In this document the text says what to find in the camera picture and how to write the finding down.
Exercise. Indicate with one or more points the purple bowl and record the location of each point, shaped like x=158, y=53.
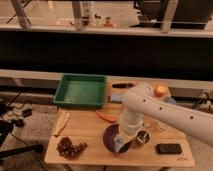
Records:
x=108, y=137

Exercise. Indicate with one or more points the light blue towel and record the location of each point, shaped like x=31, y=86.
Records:
x=121, y=144

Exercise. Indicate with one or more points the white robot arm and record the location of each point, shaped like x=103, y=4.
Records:
x=139, y=100

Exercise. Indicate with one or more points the blue sponge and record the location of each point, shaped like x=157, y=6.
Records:
x=116, y=98

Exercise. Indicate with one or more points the green plastic tray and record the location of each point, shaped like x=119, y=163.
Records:
x=81, y=91

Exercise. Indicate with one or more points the wooden spatula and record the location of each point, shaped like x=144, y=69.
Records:
x=61, y=123

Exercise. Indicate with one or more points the orange fruit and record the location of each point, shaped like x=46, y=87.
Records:
x=160, y=91

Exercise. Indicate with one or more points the metal whisk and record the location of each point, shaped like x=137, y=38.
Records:
x=147, y=124

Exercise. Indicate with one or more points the small metal cup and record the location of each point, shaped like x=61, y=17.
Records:
x=142, y=138

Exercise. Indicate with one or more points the clear glass cup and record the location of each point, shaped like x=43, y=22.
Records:
x=163, y=127

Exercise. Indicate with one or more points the bunch of dark grapes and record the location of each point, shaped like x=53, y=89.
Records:
x=68, y=150

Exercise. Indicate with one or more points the black phone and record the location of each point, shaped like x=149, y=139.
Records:
x=169, y=149

